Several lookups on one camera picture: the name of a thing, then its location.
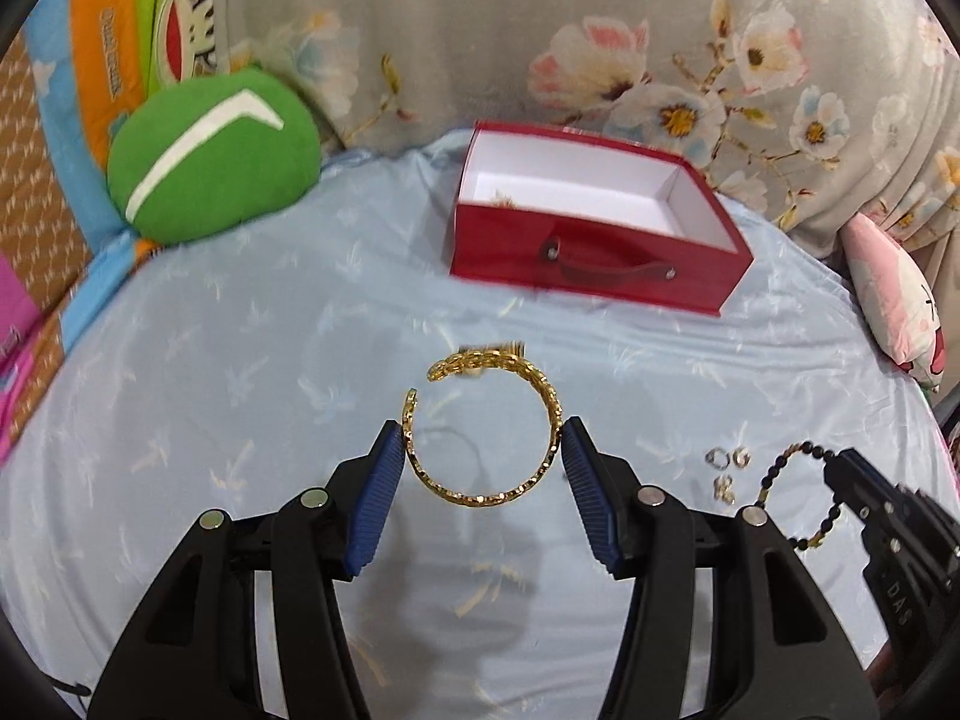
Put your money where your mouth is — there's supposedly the colourful cartoon pillow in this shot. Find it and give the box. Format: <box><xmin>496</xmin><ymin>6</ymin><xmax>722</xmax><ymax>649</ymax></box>
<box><xmin>0</xmin><ymin>0</ymin><xmax>260</xmax><ymax>466</ymax></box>

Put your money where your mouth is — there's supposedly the pink printed pillow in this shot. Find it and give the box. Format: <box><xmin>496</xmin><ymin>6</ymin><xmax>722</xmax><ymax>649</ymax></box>
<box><xmin>838</xmin><ymin>211</ymin><xmax>960</xmax><ymax>391</ymax></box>

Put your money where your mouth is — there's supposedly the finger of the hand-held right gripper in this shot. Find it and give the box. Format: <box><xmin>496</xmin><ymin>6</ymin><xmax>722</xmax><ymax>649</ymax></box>
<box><xmin>827</xmin><ymin>484</ymin><xmax>878</xmax><ymax>524</ymax></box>
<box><xmin>823</xmin><ymin>448</ymin><xmax>901</xmax><ymax>500</ymax></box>

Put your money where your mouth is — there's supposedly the black bead bracelet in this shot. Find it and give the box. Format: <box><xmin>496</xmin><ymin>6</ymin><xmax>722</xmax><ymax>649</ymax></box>
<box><xmin>754</xmin><ymin>441</ymin><xmax>837</xmax><ymax>550</ymax></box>

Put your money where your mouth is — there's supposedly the brown patterned cloth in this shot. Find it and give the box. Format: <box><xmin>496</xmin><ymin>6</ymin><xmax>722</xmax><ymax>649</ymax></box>
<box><xmin>0</xmin><ymin>52</ymin><xmax>102</xmax><ymax>316</ymax></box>

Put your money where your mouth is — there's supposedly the red box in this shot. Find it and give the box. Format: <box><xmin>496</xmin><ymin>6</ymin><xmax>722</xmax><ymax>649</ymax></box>
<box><xmin>448</xmin><ymin>120</ymin><xmax>755</xmax><ymax>316</ymax></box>

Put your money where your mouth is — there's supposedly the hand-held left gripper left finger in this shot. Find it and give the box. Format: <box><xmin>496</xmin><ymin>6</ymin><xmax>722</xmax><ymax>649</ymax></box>
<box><xmin>88</xmin><ymin>420</ymin><xmax>410</xmax><ymax>720</ymax></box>

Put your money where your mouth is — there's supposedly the pink cloth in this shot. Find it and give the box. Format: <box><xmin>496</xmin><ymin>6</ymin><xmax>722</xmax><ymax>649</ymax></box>
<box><xmin>0</xmin><ymin>251</ymin><xmax>46</xmax><ymax>458</ymax></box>

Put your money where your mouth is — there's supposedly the gold chain bracelet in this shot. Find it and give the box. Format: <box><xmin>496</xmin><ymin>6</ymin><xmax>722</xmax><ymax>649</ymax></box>
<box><xmin>403</xmin><ymin>345</ymin><xmax>565</xmax><ymax>509</ymax></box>

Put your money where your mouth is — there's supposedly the grey floral blanket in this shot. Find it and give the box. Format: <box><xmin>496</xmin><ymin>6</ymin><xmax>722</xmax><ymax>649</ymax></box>
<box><xmin>214</xmin><ymin>0</ymin><xmax>960</xmax><ymax>256</ymax></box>

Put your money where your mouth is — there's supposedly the green cushion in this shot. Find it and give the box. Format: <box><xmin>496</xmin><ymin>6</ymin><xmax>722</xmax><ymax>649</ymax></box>
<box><xmin>106</xmin><ymin>66</ymin><xmax>323</xmax><ymax>245</ymax></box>

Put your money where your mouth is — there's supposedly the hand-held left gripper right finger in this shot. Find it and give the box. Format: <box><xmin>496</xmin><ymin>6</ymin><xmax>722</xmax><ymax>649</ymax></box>
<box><xmin>559</xmin><ymin>415</ymin><xmax>880</xmax><ymax>720</ymax></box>

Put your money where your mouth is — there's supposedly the light blue bedsheet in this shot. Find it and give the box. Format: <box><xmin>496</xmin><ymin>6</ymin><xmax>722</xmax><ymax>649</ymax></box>
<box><xmin>0</xmin><ymin>127</ymin><xmax>946</xmax><ymax>720</ymax></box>

